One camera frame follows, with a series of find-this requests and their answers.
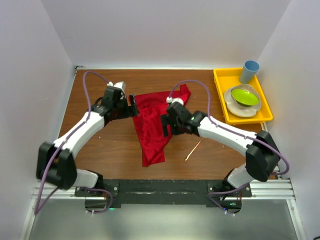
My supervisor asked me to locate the red cloth napkin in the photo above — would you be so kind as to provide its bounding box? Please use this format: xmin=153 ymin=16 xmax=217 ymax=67
xmin=131 ymin=84 xmax=192 ymax=168

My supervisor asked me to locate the copper fork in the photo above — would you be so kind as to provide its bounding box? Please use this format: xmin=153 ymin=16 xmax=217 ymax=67
xmin=184 ymin=138 xmax=204 ymax=161

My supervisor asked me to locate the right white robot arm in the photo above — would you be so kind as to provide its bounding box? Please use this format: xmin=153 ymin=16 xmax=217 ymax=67
xmin=160 ymin=102 xmax=280 ymax=197

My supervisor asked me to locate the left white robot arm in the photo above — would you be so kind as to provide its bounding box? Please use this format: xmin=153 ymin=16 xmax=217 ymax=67
xmin=36 ymin=81 xmax=139 ymax=196

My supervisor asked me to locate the white plate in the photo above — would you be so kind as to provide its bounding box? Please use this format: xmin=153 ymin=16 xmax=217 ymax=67
xmin=224 ymin=83 xmax=262 ymax=118

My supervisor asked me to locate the yellow plastic tray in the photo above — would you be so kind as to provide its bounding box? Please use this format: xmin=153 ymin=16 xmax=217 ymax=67
xmin=213 ymin=67 xmax=274 ymax=125

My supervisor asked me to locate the green bowl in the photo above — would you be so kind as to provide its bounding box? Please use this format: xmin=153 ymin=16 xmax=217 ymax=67
xmin=231 ymin=89 xmax=260 ymax=107

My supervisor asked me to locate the blue plastic cup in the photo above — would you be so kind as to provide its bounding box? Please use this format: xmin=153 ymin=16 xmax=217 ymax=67
xmin=239 ymin=60 xmax=260 ymax=84

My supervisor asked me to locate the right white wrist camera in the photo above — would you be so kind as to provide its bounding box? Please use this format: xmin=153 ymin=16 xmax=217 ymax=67
xmin=166 ymin=96 xmax=185 ymax=106

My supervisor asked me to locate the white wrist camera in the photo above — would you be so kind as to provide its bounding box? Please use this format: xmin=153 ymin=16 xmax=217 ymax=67
xmin=166 ymin=96 xmax=185 ymax=106
xmin=107 ymin=81 xmax=126 ymax=92

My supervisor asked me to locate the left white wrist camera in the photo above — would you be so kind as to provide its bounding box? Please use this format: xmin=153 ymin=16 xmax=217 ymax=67
xmin=107 ymin=81 xmax=126 ymax=92

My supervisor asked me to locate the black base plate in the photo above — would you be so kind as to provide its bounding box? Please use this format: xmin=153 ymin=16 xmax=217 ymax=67
xmin=74 ymin=178 xmax=252 ymax=210

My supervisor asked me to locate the aluminium frame rail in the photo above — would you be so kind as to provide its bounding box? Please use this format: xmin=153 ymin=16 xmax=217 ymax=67
xmin=31 ymin=179 xmax=296 ymax=200

